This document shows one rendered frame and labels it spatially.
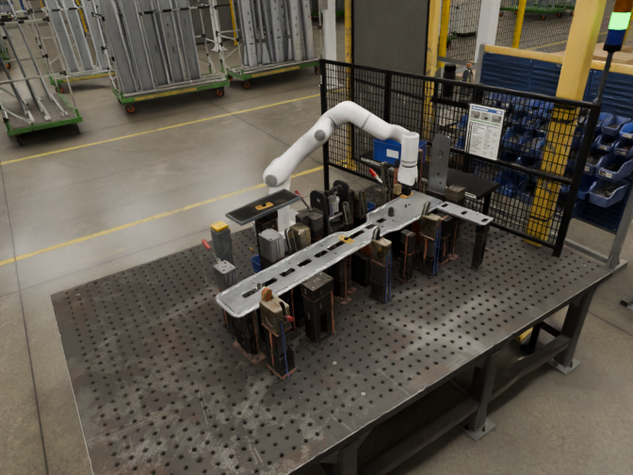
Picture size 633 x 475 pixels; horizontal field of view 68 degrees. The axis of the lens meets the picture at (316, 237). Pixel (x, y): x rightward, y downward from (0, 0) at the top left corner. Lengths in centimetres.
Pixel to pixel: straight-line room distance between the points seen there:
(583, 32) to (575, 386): 191
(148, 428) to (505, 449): 176
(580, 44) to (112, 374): 256
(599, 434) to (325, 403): 160
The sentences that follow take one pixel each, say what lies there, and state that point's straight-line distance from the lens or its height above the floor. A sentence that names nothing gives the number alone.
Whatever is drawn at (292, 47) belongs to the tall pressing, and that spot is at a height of 58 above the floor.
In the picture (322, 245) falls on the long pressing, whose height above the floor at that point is 100.
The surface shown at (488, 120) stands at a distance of 283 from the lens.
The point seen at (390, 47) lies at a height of 143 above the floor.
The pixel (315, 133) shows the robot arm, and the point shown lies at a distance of 239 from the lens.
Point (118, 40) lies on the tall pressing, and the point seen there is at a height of 113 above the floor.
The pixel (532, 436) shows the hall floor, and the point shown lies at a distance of 288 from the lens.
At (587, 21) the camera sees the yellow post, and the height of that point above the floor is 189.
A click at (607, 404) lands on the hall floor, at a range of 318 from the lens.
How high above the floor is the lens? 221
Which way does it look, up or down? 32 degrees down
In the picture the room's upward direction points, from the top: 3 degrees counter-clockwise
